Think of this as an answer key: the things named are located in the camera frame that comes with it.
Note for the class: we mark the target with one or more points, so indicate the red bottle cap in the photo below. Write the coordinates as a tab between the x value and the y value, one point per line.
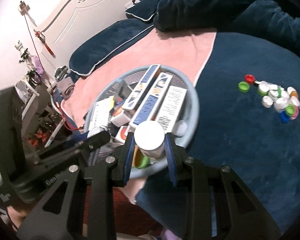
250	79

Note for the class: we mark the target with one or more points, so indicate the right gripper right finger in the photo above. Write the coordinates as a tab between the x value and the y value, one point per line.
169	152

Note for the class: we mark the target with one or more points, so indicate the gold metal lid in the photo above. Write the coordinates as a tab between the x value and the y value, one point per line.
137	158

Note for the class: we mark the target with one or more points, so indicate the dark blue pillow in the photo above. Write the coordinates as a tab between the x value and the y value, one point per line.
145	10
113	40

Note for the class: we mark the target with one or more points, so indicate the pink bottle cap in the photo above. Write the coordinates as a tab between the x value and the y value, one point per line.
295	115

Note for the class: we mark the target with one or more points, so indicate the small green bottle cap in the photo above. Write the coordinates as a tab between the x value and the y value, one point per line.
243	86

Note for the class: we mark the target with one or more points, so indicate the white headboard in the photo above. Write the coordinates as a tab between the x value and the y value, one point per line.
72	22

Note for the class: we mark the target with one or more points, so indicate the orange dot medicine box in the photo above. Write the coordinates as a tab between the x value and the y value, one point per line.
119	117

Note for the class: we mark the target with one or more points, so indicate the dark blue bedspread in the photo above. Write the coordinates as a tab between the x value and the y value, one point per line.
235	129

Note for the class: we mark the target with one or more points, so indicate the blue bottle cap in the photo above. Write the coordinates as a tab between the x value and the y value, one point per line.
284	117

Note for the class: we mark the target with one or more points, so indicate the white cap with label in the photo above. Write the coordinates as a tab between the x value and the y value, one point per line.
273	94

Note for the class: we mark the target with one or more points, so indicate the dark blue quilt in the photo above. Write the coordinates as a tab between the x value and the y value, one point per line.
277	21

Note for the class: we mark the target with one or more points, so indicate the green edge cap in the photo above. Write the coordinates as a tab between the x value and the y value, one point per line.
142	163

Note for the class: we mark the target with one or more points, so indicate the large white jar lid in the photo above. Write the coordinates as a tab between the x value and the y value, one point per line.
149	137

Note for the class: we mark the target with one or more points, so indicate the orange bottle cap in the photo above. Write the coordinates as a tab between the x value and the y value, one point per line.
294	93

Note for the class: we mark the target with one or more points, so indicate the light blue mesh basket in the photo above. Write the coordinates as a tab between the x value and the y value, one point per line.
185	125

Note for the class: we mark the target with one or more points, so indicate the blue white medicine box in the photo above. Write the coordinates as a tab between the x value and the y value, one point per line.
142	87

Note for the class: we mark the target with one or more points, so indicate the white ribbed cap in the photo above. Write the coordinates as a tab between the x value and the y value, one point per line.
280	104

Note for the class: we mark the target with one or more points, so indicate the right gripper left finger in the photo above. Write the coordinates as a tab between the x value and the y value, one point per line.
128	152

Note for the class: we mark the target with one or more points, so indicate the white yellow medicine box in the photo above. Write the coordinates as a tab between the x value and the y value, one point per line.
100	114

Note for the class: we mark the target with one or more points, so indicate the white text medicine box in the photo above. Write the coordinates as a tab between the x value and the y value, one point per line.
170	108

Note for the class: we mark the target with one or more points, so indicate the pink blanket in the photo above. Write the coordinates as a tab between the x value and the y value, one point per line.
187	51

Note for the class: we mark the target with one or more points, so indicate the large green bottle cap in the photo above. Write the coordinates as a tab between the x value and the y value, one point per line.
290	110

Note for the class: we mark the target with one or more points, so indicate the red tassel ornament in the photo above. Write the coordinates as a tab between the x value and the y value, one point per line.
42	38

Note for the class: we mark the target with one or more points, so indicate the blue orange medicine box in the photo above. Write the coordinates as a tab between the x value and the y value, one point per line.
152	101

